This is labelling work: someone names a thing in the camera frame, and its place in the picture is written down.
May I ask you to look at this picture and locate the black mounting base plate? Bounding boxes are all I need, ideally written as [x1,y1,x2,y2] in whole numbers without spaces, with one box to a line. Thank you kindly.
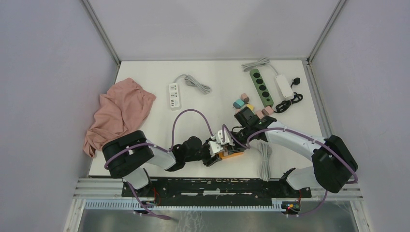
[136,177,312,206]

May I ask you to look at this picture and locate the yellow charger plug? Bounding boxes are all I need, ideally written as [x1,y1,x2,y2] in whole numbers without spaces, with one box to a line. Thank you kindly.
[245,104,254,111]

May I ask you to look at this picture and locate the grey cord of left strip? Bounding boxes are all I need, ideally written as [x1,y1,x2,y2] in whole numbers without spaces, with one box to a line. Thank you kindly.
[173,74,213,95]

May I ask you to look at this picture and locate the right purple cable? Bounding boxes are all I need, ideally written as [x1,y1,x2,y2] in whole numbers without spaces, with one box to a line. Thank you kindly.
[221,124,358,218]

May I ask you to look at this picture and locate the green power strip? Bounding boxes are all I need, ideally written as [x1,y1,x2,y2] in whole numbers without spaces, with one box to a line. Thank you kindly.
[249,69,274,107]

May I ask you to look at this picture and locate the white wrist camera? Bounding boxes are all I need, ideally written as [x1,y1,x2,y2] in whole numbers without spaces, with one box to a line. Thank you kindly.
[214,129,234,145]
[207,136,223,156]

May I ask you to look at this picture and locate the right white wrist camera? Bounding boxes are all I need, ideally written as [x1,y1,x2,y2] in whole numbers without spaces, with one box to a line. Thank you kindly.
[214,129,234,145]

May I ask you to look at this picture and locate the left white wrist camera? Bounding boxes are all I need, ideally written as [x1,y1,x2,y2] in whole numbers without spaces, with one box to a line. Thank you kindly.
[207,136,223,156]

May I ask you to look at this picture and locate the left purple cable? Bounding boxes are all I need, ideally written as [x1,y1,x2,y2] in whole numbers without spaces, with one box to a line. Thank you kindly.
[104,109,215,221]

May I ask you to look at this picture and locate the grey coiled cord upper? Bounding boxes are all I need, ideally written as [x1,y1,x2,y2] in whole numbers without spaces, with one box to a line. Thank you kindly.
[241,57,279,77]

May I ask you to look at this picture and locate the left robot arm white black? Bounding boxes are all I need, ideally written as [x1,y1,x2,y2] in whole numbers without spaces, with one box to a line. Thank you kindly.
[102,130,230,197]

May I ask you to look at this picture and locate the orange power strip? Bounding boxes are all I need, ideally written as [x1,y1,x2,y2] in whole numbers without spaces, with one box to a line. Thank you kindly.
[216,150,244,160]

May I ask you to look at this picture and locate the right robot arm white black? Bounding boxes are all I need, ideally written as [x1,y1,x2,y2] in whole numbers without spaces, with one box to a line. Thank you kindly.
[221,107,358,197]

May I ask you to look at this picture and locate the grey coiled cord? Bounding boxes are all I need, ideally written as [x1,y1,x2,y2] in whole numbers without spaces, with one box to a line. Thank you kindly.
[241,57,279,77]
[257,141,273,183]

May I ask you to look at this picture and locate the grey coiled cord lower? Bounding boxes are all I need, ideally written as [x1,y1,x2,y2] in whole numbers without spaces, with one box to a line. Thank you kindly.
[257,141,273,183]

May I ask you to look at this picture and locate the black power cord with plug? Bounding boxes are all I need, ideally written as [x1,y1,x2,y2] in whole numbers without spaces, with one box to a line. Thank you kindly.
[274,77,304,114]

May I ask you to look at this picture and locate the pink charger plug end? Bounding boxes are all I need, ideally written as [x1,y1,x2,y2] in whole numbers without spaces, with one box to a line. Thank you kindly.
[240,93,249,104]

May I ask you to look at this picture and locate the purple cable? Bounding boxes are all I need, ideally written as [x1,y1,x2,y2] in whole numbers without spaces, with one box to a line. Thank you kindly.
[221,124,358,218]
[104,109,215,221]

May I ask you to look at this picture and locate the teal usb charger plug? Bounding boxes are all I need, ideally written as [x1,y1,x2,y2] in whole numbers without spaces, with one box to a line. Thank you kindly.
[233,99,245,109]

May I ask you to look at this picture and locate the pink cloth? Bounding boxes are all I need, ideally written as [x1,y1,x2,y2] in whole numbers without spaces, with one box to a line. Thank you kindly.
[83,78,156,158]

